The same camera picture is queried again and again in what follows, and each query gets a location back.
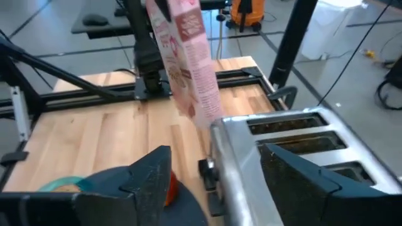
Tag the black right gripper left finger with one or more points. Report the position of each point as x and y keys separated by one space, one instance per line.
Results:
x=147 y=188

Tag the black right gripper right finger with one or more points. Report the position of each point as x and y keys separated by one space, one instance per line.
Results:
x=298 y=194

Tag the orange patterned bowl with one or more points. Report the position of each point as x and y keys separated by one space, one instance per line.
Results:
x=173 y=188

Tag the slice of brown bread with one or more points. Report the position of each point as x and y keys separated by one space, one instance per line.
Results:
x=67 y=189

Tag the teal clear plastic plate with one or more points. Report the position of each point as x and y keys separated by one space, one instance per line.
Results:
x=53 y=185

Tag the pink cereal box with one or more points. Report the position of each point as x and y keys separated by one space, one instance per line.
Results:
x=194 y=62

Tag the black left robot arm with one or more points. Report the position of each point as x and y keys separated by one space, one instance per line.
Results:
x=146 y=56

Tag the dark blue round placemat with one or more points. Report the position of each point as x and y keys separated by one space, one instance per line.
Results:
x=188 y=213

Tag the silver four-slot toaster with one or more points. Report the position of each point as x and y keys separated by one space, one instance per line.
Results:
x=238 y=141

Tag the white trash bin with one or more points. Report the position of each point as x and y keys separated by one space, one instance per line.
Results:
x=329 y=28

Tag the black computer mouse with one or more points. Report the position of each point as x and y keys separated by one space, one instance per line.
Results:
x=95 y=19

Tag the orange shop vacuum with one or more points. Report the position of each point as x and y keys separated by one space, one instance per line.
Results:
x=251 y=12

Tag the black aluminium table frame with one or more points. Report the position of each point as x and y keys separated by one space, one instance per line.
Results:
x=78 y=97

